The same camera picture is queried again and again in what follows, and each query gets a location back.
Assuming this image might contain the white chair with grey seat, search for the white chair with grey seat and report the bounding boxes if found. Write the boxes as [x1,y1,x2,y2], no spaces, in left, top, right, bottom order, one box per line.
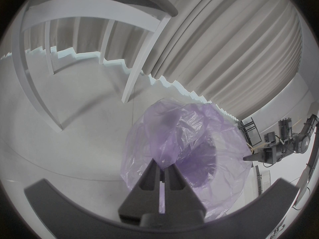
[11,0,179,133]

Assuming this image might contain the purple plastic bag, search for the purple plastic bag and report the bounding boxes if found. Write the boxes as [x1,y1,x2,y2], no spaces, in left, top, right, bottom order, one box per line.
[120,97,251,221]

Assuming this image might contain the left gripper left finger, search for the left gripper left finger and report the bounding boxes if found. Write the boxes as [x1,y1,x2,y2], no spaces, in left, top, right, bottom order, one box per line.
[118,158,161,224]

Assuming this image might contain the black frame table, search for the black frame table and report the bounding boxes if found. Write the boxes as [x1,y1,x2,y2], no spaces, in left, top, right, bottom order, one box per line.
[237,117,262,146]

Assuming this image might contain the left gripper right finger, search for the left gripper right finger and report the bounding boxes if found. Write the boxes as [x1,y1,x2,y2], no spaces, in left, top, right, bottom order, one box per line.
[164,163,206,219]

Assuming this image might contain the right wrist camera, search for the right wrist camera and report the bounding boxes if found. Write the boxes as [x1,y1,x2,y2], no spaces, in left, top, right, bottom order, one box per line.
[264,131,276,144]

